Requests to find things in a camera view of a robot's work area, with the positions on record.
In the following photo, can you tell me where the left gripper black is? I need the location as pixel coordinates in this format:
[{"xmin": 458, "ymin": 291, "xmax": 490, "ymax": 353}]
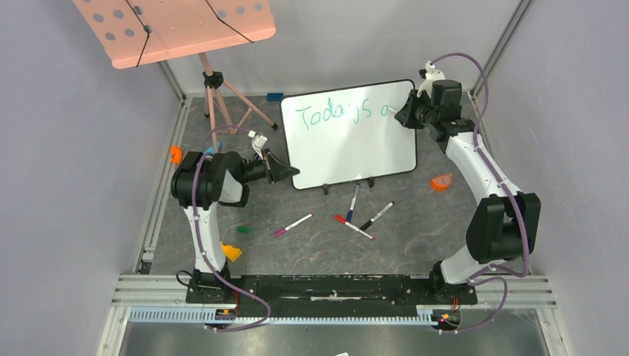
[{"xmin": 240, "ymin": 148, "xmax": 300, "ymax": 184}]

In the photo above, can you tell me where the black capped whiteboard marker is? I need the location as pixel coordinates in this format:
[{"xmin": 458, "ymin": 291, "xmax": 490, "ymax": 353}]
[{"xmin": 360, "ymin": 201, "xmax": 395, "ymax": 231}]

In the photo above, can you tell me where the white whiteboard black frame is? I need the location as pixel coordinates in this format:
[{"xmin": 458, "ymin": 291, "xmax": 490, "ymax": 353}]
[{"xmin": 280, "ymin": 79, "xmax": 418, "ymax": 190}]

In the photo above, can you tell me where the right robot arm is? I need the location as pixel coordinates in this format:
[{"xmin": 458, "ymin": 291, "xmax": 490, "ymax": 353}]
[{"xmin": 395, "ymin": 79, "xmax": 541, "ymax": 303}]

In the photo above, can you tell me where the red capped whiteboard marker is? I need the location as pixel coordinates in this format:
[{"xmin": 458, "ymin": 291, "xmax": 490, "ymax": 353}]
[{"xmin": 334, "ymin": 214, "xmax": 375, "ymax": 241}]

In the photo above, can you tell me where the orange piece left edge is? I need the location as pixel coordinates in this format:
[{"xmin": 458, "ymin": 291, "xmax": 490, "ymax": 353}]
[{"xmin": 169, "ymin": 145, "xmax": 183, "ymax": 165}]

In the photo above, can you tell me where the pink music stand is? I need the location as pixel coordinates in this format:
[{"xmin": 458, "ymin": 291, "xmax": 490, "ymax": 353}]
[{"xmin": 74, "ymin": 0, "xmax": 277, "ymax": 129}]

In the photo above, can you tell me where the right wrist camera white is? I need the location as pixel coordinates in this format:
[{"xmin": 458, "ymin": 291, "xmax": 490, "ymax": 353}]
[{"xmin": 417, "ymin": 62, "xmax": 446, "ymax": 97}]

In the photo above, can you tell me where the yellow stepped block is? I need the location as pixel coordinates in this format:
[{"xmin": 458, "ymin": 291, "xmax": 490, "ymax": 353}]
[{"xmin": 221, "ymin": 244, "xmax": 243, "ymax": 262}]

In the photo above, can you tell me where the orange plastic piece right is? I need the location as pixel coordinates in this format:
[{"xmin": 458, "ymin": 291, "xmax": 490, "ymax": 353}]
[{"xmin": 430, "ymin": 174, "xmax": 452, "ymax": 191}]

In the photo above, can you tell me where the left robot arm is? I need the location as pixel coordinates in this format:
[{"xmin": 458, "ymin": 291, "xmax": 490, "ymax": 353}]
[{"xmin": 171, "ymin": 148, "xmax": 300, "ymax": 304}]

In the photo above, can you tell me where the magenta capped whiteboard marker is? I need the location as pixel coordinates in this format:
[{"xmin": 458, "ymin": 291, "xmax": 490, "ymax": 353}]
[{"xmin": 274, "ymin": 213, "xmax": 314, "ymax": 238}]

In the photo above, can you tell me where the blue cylinder tube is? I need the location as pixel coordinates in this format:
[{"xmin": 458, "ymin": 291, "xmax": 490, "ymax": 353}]
[{"xmin": 204, "ymin": 142, "xmax": 223, "ymax": 156}]

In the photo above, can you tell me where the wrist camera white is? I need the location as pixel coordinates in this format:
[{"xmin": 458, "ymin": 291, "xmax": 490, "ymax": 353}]
[
  {"xmin": 248, "ymin": 131, "xmax": 267, "ymax": 159},
  {"xmin": 417, "ymin": 62, "xmax": 446, "ymax": 97}
]

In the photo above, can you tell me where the blue capped whiteboard marker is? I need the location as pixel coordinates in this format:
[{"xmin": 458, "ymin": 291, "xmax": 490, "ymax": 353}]
[{"xmin": 346, "ymin": 183, "xmax": 360, "ymax": 222}]

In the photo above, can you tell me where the blue lego brick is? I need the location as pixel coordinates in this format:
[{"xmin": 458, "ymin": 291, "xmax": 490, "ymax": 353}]
[{"xmin": 266, "ymin": 92, "xmax": 284, "ymax": 102}]

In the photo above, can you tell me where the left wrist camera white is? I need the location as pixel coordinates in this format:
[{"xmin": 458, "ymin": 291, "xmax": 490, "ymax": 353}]
[{"xmin": 248, "ymin": 131, "xmax": 267, "ymax": 159}]

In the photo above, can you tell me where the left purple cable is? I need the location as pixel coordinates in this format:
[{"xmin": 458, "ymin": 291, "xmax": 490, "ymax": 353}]
[{"xmin": 190, "ymin": 125, "xmax": 273, "ymax": 334}]

